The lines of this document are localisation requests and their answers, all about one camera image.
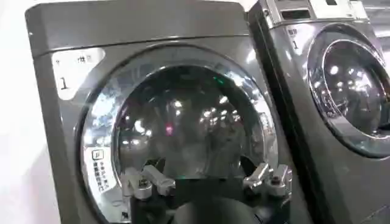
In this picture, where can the round glass dryer door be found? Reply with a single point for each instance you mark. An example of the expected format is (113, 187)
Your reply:
(350, 91)
(182, 121)

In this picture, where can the grey dryer with control panel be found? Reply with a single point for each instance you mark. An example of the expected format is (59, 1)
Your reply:
(329, 182)

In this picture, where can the grey dryer with white label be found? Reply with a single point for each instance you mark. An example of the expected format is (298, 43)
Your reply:
(51, 100)

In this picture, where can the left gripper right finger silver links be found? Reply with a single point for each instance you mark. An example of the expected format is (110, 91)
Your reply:
(268, 180)

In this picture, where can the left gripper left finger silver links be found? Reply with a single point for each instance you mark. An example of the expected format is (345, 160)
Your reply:
(148, 182)

